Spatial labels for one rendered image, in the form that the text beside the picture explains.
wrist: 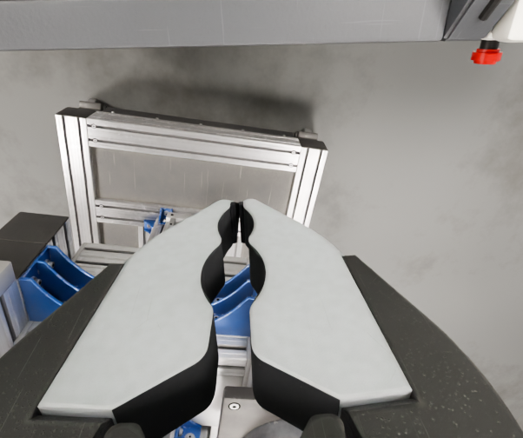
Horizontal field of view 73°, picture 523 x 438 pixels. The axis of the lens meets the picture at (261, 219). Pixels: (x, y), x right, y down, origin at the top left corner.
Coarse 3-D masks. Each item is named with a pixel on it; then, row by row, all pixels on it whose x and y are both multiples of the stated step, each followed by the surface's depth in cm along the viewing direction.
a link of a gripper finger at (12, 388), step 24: (120, 264) 9; (96, 288) 8; (72, 312) 8; (24, 336) 7; (48, 336) 7; (72, 336) 7; (0, 360) 7; (24, 360) 7; (48, 360) 7; (0, 384) 6; (24, 384) 6; (48, 384) 6; (0, 408) 6; (24, 408) 6; (0, 432) 5; (24, 432) 5; (48, 432) 5; (72, 432) 5; (96, 432) 5
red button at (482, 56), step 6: (486, 42) 46; (492, 42) 46; (498, 42) 46; (480, 48) 47; (486, 48) 47; (492, 48) 46; (474, 54) 48; (480, 54) 47; (486, 54) 46; (492, 54) 46; (498, 54) 46; (474, 60) 48; (480, 60) 47; (486, 60) 47; (492, 60) 46; (498, 60) 47
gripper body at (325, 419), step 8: (312, 416) 6; (320, 416) 6; (328, 416) 6; (336, 416) 6; (120, 424) 5; (128, 424) 5; (136, 424) 5; (312, 424) 5; (320, 424) 5; (328, 424) 5; (336, 424) 5; (112, 432) 5; (120, 432) 5; (128, 432) 5; (136, 432) 5; (304, 432) 5; (312, 432) 5; (320, 432) 5; (328, 432) 5; (336, 432) 5; (344, 432) 5
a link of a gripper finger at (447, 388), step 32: (352, 256) 9; (384, 288) 8; (384, 320) 7; (416, 320) 7; (416, 352) 7; (448, 352) 7; (416, 384) 6; (448, 384) 6; (480, 384) 6; (352, 416) 6; (384, 416) 6; (416, 416) 6; (448, 416) 6; (480, 416) 6; (512, 416) 6
